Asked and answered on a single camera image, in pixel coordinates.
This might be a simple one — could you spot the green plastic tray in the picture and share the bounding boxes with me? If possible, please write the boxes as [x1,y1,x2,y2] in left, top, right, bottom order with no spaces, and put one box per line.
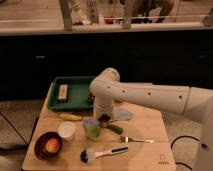
[47,76,94,112]

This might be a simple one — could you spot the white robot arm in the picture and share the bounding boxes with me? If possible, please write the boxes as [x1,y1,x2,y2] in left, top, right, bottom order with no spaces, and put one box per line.
[90,68,213,171]

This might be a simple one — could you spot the silver fork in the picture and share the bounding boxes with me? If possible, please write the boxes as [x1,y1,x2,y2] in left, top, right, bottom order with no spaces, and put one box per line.
[120,136,155,143]

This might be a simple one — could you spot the wooden block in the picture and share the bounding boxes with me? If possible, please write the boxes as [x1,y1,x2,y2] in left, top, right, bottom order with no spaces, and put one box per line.
[58,84,68,101]

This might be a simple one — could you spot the orange fruit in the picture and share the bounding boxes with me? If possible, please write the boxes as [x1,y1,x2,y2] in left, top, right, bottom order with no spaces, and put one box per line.
[45,138,60,153]

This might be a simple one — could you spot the green pepper toy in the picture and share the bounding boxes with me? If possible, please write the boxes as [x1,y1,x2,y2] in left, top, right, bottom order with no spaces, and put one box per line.
[107,124,123,135]

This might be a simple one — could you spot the white cup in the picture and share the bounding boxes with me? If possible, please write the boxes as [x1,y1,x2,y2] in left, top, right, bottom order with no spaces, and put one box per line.
[58,121,75,141]

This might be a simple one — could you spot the dark red bowl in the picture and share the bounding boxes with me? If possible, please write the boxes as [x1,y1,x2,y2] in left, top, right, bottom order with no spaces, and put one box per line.
[34,132,62,160]

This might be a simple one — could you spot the yellow banana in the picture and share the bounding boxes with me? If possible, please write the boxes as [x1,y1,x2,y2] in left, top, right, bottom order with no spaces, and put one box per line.
[59,114,83,121]

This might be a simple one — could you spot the black cable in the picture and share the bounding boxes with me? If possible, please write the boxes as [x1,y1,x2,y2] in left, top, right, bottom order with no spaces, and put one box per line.
[170,134,200,171]

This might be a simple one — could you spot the green translucent cup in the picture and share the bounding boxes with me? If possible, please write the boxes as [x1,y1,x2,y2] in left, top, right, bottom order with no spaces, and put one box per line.
[83,118,101,140]

